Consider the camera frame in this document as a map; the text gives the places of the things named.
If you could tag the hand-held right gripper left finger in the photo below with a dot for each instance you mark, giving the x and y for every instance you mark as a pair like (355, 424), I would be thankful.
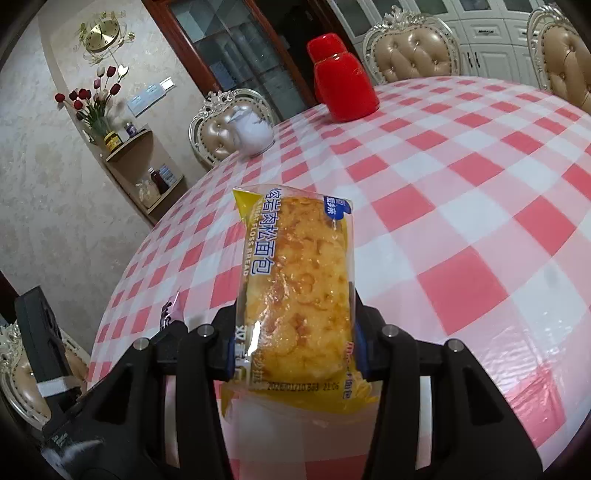
(229, 357)

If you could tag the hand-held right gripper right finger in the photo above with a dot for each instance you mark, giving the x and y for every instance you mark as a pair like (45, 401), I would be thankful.
(362, 353)

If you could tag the yellow floss bread packet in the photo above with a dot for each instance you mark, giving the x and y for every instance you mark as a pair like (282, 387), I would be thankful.
(295, 277)

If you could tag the beige tufted ornate chair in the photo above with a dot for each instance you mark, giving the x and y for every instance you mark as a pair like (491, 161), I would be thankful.
(415, 50)
(214, 134)
(23, 392)
(563, 55)

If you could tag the red white checked tablecloth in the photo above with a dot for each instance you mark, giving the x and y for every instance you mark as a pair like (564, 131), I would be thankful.
(461, 207)

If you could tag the clear jar of grains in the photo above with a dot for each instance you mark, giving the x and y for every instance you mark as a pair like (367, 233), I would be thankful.
(146, 194)

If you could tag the dark brown bottle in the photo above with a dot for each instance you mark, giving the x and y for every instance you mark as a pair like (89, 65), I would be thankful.
(158, 182)

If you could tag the small blue box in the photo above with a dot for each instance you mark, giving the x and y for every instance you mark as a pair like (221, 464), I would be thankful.
(168, 174)

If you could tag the yellow label jar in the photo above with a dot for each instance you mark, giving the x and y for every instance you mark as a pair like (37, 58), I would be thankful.
(111, 141)

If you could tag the wooden corner shelf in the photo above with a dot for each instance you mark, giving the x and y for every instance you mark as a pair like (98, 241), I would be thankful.
(131, 146)

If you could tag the white tissue holder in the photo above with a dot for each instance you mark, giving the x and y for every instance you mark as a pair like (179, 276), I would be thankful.
(254, 134)

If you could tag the small blue jar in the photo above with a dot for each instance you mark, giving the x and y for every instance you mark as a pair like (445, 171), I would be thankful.
(130, 129)

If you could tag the tulip bouquet in vase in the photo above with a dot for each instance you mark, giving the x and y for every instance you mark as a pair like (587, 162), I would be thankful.
(94, 108)

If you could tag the red thermos jug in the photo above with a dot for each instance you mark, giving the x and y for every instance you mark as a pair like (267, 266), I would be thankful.
(346, 83)

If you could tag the dark wooden glass cabinet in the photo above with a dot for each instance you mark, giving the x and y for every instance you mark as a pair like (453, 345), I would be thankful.
(221, 46)

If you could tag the white glass-door cabinets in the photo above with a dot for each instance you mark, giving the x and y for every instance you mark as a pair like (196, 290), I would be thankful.
(485, 27)

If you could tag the white wall switch panel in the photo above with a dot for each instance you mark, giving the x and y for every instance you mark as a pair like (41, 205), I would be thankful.
(145, 102)
(167, 84)

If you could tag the gold wall clock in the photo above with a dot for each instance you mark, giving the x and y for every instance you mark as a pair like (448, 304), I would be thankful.
(102, 36)

